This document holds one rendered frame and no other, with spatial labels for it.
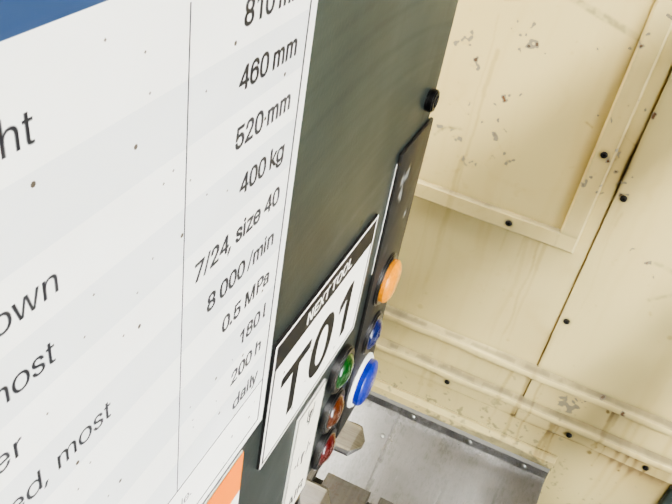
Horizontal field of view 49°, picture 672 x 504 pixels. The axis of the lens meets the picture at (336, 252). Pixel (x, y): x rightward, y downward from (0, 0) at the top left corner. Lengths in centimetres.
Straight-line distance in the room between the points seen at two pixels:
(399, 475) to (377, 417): 12
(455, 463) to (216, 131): 137
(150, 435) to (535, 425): 127
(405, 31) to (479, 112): 85
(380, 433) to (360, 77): 129
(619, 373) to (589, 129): 44
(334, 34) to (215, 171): 6
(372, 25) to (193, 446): 14
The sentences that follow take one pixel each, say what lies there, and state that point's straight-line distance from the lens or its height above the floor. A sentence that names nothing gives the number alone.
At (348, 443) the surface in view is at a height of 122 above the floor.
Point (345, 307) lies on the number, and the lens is 33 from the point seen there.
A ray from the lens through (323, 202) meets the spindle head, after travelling 25.
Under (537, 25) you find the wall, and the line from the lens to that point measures 106.
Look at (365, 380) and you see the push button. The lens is 44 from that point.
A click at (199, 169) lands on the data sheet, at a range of 16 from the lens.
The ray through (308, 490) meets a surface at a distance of 93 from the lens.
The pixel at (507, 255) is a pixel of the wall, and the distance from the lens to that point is 122.
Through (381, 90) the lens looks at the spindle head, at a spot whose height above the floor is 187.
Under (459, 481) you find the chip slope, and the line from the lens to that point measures 149.
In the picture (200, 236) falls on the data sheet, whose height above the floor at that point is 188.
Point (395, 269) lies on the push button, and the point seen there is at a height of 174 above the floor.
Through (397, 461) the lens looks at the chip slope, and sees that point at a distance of 149.
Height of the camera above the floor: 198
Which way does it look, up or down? 37 degrees down
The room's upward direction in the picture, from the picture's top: 11 degrees clockwise
